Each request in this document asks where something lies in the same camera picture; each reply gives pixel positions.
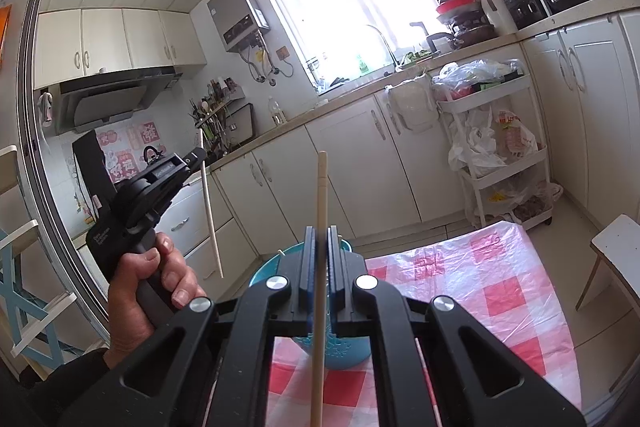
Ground chrome faucet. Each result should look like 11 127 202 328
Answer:
364 24 401 68

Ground blue white folding chair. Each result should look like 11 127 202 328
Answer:
0 144 79 359

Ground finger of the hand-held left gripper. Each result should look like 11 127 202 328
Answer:
182 147 207 174

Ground dark hanging cutting board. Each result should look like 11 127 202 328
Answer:
224 102 256 146

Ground clear plastic bottle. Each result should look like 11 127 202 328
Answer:
267 95 286 126

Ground white plastic bags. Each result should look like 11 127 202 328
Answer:
447 107 539 178

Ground clear bag of vegetables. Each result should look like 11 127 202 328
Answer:
431 59 524 101

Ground white rolling cart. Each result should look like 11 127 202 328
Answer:
434 61 554 229

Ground person's left forearm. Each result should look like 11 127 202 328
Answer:
20 347 123 427

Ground red white checkered tablecloth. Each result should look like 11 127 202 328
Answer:
265 222 584 427

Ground cream upper cabinets above hood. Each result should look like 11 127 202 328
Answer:
36 9 209 90

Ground person's left hand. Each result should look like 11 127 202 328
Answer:
107 232 206 369

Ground pink wall sticker sheet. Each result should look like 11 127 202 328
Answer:
94 121 162 186

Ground wall rack with bottles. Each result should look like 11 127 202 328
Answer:
188 78 246 158

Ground orange wall sign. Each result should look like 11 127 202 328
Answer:
0 4 12 58

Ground white wooden stool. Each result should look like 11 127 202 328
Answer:
574 214 640 312

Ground white plastic jug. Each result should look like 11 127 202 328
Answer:
479 0 519 36

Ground stack of pans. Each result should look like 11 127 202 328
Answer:
410 0 502 54

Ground white hanging waste bin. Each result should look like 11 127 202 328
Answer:
384 79 437 136

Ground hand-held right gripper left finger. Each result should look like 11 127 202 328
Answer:
60 227 317 427

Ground cream lower kitchen cabinets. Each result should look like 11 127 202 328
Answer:
72 11 640 280

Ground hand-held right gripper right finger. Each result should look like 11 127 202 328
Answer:
327 227 586 427

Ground silver water heater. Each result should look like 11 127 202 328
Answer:
207 0 271 53

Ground grey range hood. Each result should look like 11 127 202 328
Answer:
52 67 184 136

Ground teal cutout utensil holder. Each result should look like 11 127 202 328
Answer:
248 241 374 371

